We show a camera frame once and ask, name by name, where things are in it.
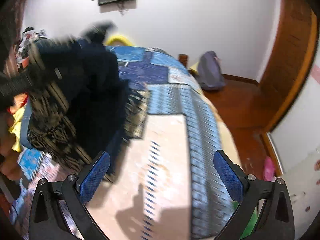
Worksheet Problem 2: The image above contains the navy patterned hooded jacket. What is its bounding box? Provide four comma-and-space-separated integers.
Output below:
28, 48, 143, 172

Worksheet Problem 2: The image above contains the clutter pile of clothes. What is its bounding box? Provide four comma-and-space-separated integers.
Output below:
16, 27, 47, 68

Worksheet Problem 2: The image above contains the person's left hand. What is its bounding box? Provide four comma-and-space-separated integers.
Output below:
1, 112, 22, 181

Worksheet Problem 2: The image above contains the pink slipper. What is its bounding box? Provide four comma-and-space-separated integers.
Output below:
263, 156, 276, 181

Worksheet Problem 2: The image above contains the blue denim garment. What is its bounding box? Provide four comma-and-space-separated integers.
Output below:
20, 99, 32, 148

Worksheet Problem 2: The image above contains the red plush toy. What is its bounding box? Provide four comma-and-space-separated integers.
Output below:
8, 93, 28, 115

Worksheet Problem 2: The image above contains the yellow bed headboard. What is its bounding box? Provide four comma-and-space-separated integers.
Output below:
104, 34, 135, 47

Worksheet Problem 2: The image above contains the yellow garment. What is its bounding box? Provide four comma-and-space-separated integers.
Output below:
9, 106, 25, 153

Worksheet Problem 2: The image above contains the white wardrobe door with hearts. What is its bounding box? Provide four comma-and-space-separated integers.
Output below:
270, 53, 319, 239

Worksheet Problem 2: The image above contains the grey backpack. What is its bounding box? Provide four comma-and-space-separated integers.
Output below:
195, 50, 225, 91

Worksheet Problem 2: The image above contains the wooden door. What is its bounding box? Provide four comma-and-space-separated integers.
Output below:
259, 0, 318, 133

